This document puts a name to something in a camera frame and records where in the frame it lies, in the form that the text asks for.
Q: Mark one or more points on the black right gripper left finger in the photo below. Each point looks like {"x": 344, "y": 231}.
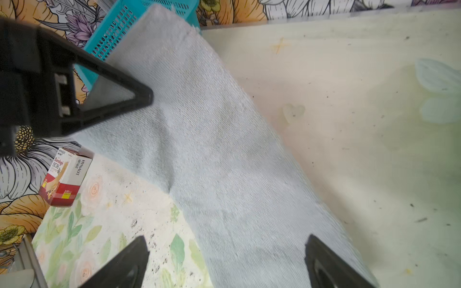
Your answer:
{"x": 125, "y": 270}

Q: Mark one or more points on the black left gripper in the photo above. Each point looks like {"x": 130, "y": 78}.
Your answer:
{"x": 23, "y": 50}

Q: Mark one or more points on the red bandage box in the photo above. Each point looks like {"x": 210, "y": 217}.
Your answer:
{"x": 64, "y": 178}

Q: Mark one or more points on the teal plastic basket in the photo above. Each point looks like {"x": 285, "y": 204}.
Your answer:
{"x": 124, "y": 14}

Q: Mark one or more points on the aluminium front rail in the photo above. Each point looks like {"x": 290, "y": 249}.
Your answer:
{"x": 25, "y": 270}

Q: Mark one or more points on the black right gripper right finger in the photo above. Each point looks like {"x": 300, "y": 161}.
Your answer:
{"x": 327, "y": 270}

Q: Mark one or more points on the grey towel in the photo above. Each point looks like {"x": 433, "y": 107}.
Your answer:
{"x": 203, "y": 141}

